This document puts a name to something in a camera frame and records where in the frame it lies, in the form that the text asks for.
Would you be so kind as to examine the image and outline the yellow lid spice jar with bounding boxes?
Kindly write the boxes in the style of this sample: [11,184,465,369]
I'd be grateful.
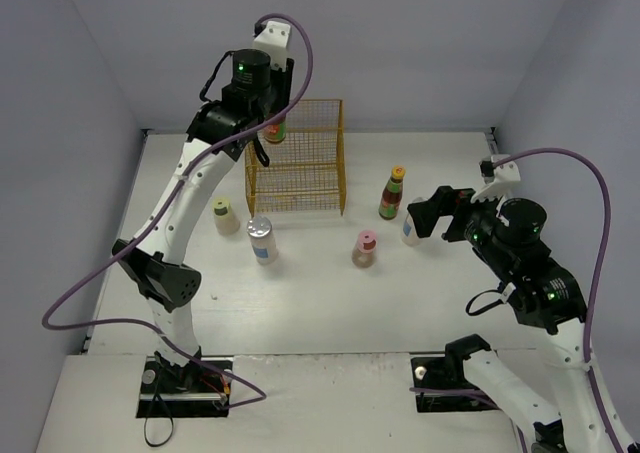
[212,197,240,236]

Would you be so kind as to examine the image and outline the yellow wire rack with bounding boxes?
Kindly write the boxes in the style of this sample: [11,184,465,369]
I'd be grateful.
[244,99,347,215]

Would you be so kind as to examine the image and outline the black loop cable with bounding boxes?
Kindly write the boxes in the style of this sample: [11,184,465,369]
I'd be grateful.
[143,392,176,448]

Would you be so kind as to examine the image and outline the white shaker blue label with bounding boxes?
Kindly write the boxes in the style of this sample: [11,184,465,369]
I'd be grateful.
[401,213,420,247]

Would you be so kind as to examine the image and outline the yellow cap sauce bottle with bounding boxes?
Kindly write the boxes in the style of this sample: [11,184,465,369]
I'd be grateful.
[378,165,406,220]
[262,119,286,144]

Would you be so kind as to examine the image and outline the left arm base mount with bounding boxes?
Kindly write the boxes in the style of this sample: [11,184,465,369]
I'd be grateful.
[136,357,233,419]

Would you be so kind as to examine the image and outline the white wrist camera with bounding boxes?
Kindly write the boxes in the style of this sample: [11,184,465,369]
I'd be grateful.
[471,154,521,203]
[252,20,291,71]

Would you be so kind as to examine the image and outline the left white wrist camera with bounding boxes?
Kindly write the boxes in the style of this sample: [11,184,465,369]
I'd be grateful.
[252,20,291,71]

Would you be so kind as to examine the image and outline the pink lid spice jar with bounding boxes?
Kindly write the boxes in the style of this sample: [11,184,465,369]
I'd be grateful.
[351,230,377,268]

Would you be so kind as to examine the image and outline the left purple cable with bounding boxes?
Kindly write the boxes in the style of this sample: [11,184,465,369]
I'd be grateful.
[41,13,314,408]

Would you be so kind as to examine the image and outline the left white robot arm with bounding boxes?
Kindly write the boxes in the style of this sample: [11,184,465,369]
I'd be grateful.
[112,47,295,394]

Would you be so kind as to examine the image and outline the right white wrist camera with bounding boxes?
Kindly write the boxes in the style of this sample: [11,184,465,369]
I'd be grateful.
[471,154,521,203]

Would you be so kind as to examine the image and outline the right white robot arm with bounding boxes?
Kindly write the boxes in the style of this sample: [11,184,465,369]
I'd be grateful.
[408,186,639,452]

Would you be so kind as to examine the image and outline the silver lid white shaker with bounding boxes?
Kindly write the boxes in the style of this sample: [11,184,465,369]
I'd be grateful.
[246,215,278,265]

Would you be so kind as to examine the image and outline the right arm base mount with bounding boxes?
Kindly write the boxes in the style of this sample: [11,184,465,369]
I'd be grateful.
[410,355,498,414]

